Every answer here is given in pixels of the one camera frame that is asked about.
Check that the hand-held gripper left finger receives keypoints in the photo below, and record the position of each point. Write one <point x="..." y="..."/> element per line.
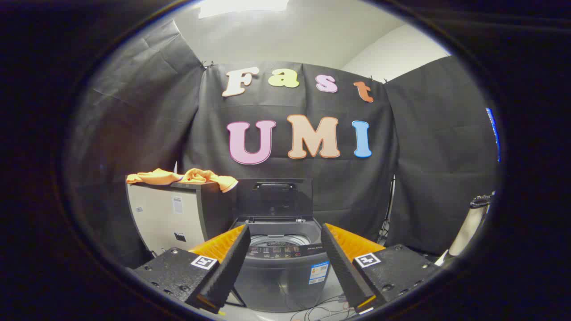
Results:
<point x="232" y="263"/>

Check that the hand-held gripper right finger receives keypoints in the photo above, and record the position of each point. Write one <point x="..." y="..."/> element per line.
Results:
<point x="341" y="263"/>

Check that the grey washing machine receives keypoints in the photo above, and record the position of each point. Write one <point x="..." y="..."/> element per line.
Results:
<point x="281" y="281"/>

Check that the orange button shirt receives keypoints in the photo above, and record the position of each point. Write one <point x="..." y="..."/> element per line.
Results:
<point x="156" y="177"/>

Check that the black backdrop cloth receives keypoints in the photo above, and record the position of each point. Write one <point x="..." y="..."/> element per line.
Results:
<point x="348" y="187"/>

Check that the grey and white cabinet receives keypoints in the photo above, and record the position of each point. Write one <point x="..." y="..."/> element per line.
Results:
<point x="160" y="218"/>

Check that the blue strip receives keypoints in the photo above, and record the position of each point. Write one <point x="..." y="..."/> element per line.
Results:
<point x="494" y="133"/>

